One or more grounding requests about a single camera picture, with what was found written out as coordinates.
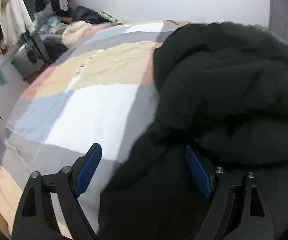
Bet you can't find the black puffer jacket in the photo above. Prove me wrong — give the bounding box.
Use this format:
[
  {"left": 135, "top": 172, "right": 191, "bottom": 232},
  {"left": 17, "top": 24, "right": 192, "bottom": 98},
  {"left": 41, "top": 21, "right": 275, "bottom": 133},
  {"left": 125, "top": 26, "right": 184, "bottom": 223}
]
[{"left": 98, "top": 22, "right": 288, "bottom": 239}]

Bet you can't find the patchwork bed cover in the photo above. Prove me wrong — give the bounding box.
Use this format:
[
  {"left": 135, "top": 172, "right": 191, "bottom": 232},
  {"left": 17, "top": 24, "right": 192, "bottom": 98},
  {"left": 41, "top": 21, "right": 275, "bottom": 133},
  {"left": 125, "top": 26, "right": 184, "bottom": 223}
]
[{"left": 0, "top": 20, "right": 192, "bottom": 239}]

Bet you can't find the grey suitcase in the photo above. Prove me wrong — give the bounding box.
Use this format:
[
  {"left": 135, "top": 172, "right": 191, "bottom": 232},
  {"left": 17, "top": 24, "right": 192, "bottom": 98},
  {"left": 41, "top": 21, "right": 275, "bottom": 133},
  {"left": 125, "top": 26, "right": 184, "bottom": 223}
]
[{"left": 11, "top": 40, "right": 50, "bottom": 81}]

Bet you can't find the white hanging garment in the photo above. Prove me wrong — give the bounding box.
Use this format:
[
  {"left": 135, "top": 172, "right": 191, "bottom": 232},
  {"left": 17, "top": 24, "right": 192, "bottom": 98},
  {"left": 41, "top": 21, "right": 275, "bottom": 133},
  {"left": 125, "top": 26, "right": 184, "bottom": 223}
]
[{"left": 0, "top": 0, "right": 36, "bottom": 46}]

